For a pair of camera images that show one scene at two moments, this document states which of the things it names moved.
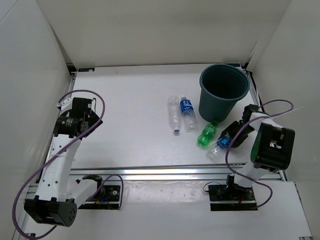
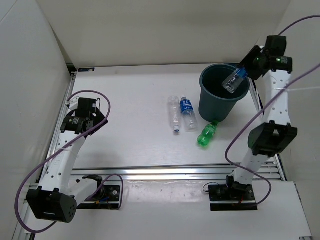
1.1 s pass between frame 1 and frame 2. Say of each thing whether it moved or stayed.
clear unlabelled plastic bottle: stayed
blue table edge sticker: stayed
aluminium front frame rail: stayed
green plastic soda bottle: stayed
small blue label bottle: moved
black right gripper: moved
